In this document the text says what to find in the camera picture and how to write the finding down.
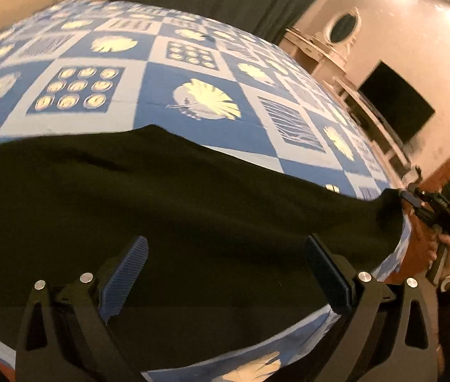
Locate blue patterned bed sheet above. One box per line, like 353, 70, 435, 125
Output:
0, 0, 412, 382

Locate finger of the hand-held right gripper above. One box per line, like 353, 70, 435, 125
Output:
399, 189, 424, 209

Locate white vanity dresser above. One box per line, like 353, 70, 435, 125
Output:
280, 28, 349, 84

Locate oval white-framed vanity mirror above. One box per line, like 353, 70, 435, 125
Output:
326, 8, 363, 46

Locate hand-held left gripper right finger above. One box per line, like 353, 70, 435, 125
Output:
305, 234, 437, 382

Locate black flat television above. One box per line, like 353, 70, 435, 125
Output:
358, 60, 436, 144

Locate white television console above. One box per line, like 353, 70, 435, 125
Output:
334, 75, 412, 176

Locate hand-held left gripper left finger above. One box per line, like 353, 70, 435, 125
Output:
15, 236, 149, 382

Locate black pants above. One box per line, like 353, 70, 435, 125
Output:
0, 124, 406, 371

